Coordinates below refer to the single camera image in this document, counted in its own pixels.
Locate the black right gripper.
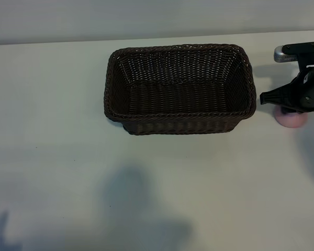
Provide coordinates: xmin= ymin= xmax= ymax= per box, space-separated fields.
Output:
xmin=260 ymin=65 xmax=314 ymax=116

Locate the pink peach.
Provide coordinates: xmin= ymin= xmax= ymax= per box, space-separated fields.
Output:
xmin=274 ymin=106 xmax=308 ymax=130

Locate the dark brown wicker basket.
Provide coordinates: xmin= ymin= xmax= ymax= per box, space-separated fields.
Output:
xmin=103 ymin=43 xmax=257 ymax=136

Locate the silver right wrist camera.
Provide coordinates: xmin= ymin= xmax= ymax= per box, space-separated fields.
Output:
xmin=274 ymin=41 xmax=314 ymax=70

